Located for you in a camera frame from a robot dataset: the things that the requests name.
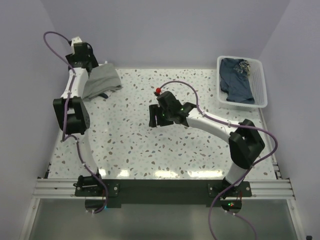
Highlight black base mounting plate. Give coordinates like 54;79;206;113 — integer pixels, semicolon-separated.
74;174;251;209

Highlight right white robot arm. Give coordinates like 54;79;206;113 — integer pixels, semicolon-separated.
149;91;265;197

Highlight white motorcycle print tank top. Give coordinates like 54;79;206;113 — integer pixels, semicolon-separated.
97;59;113;100

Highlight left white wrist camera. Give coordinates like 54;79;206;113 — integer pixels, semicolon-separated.
70;36;83;54

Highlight blue garment in basket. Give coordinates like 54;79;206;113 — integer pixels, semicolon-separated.
219;58;255;105

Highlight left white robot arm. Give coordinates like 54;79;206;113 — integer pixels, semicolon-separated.
53;37;100;178

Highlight aluminium frame rail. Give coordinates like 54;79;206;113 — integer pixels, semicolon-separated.
33;178;295;200

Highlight grey tank top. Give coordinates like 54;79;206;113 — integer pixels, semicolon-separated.
82;63;123;100

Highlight white plastic laundry basket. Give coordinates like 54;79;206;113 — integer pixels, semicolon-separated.
216;55;268;111

